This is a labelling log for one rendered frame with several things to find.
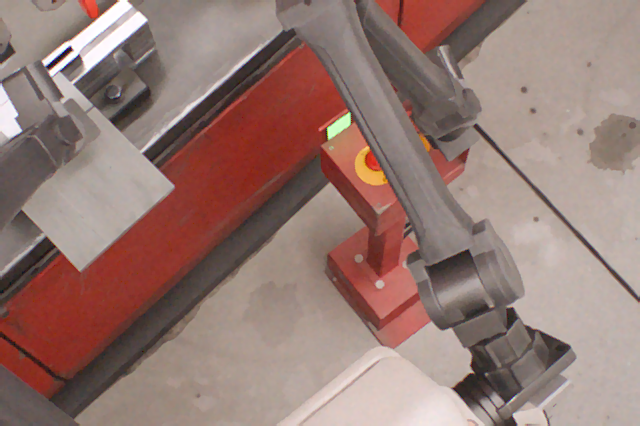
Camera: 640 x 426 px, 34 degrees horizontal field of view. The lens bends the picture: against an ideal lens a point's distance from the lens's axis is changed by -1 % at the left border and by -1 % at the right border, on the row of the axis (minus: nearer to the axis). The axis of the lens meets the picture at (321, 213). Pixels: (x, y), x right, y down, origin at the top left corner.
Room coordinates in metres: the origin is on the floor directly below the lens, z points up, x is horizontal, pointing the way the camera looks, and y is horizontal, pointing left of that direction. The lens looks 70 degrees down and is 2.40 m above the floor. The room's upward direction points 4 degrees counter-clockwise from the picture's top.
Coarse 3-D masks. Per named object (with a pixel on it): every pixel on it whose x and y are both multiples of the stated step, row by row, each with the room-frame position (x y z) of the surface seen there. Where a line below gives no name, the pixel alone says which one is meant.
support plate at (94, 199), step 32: (64, 96) 0.72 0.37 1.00; (96, 160) 0.61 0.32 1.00; (128, 160) 0.61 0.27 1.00; (64, 192) 0.57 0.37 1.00; (96, 192) 0.56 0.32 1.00; (128, 192) 0.56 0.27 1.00; (160, 192) 0.56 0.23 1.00; (64, 224) 0.52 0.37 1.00; (96, 224) 0.51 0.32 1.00; (128, 224) 0.51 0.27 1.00; (96, 256) 0.47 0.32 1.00
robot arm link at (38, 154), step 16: (32, 128) 0.54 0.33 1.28; (48, 128) 0.54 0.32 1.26; (16, 144) 0.51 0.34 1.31; (32, 144) 0.51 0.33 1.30; (48, 144) 0.52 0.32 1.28; (0, 160) 0.47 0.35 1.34; (16, 160) 0.47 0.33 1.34; (32, 160) 0.48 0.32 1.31; (48, 160) 0.49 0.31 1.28; (64, 160) 0.51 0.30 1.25; (0, 176) 0.44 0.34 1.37; (16, 176) 0.45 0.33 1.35; (32, 176) 0.46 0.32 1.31; (48, 176) 0.47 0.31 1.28; (0, 192) 0.42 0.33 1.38; (16, 192) 0.43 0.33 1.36; (32, 192) 0.44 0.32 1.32; (0, 208) 0.39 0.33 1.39; (16, 208) 0.41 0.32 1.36; (0, 224) 0.37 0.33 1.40
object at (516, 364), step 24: (504, 336) 0.26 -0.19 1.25; (528, 336) 0.26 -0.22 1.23; (552, 336) 0.27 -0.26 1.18; (480, 360) 0.24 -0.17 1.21; (504, 360) 0.24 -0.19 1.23; (528, 360) 0.23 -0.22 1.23; (552, 360) 0.23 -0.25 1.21; (504, 384) 0.21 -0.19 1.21; (528, 384) 0.21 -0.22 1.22; (504, 408) 0.18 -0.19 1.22
